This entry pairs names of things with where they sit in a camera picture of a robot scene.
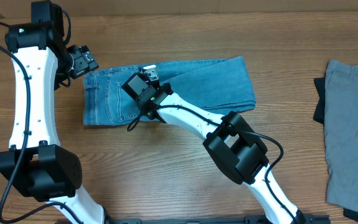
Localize light blue denim jeans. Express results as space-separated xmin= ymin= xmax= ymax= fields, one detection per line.
xmin=83 ymin=56 xmax=256 ymax=126

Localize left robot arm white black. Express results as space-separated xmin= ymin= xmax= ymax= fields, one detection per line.
xmin=0 ymin=1 xmax=109 ymax=223

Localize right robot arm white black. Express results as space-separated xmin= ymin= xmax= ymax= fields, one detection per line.
xmin=122 ymin=72 xmax=306 ymax=223

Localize black garment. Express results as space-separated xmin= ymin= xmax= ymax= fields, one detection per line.
xmin=313 ymin=77 xmax=325 ymax=124

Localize grey folded garment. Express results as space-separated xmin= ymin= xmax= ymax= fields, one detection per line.
xmin=324 ymin=60 xmax=358 ymax=212

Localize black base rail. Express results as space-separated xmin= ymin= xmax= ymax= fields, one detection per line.
xmin=104 ymin=214 xmax=332 ymax=224

